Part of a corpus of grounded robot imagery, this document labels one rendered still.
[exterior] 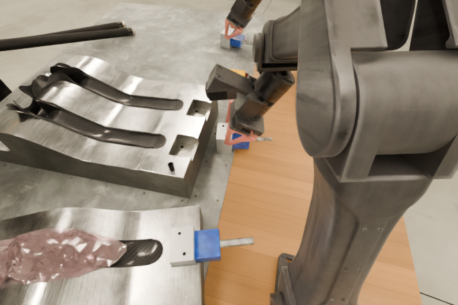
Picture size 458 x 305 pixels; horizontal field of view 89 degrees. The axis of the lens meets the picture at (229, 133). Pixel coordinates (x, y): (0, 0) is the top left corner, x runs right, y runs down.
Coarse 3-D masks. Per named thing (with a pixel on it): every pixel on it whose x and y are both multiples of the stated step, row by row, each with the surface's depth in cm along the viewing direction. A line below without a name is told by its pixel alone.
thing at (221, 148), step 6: (222, 126) 55; (222, 132) 53; (216, 138) 52; (222, 138) 52; (234, 138) 54; (258, 138) 55; (264, 138) 55; (270, 138) 55; (222, 144) 54; (234, 144) 54; (240, 144) 54; (246, 144) 54; (222, 150) 56; (228, 150) 55
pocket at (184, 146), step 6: (180, 138) 50; (186, 138) 49; (192, 138) 49; (174, 144) 48; (180, 144) 50; (186, 144) 50; (192, 144) 50; (174, 150) 48; (180, 150) 49; (186, 150) 49; (192, 150) 49; (180, 156) 48; (186, 156) 48; (192, 156) 47
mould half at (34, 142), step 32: (96, 64) 58; (64, 96) 50; (96, 96) 53; (160, 96) 56; (192, 96) 56; (0, 128) 44; (32, 128) 44; (64, 128) 47; (128, 128) 50; (160, 128) 49; (192, 128) 49; (0, 160) 54; (32, 160) 50; (64, 160) 47; (96, 160) 45; (128, 160) 45; (160, 160) 44; (192, 160) 46; (160, 192) 49
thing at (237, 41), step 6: (228, 30) 83; (234, 30) 84; (222, 36) 83; (234, 36) 83; (240, 36) 83; (222, 42) 85; (228, 42) 84; (234, 42) 83; (240, 42) 82; (246, 42) 83; (252, 42) 82; (228, 48) 85
